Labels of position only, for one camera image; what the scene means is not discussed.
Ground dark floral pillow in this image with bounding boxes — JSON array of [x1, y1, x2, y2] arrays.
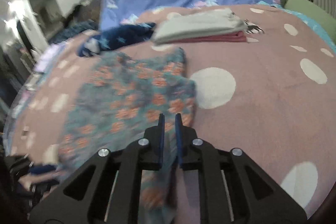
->
[[63, 0, 102, 28]]

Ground dark teal fleece blanket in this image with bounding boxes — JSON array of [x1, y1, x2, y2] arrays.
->
[[48, 20, 98, 44]]

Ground pink spotted bedspread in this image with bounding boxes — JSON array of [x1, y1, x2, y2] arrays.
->
[[1, 5, 335, 223]]

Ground teal floral garment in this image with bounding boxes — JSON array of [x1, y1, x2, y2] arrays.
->
[[58, 48, 196, 223]]

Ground green pillow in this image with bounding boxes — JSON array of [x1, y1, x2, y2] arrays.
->
[[273, 0, 335, 48]]

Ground folded maroon garment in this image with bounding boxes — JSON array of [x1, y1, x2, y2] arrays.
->
[[169, 31, 247, 43]]

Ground navy star fleece garment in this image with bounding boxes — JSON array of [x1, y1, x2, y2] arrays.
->
[[76, 22, 156, 57]]

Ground folded grey garment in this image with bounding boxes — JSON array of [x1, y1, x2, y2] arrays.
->
[[151, 8, 247, 44]]

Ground folded lavender cloth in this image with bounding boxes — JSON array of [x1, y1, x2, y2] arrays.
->
[[33, 41, 66, 73]]

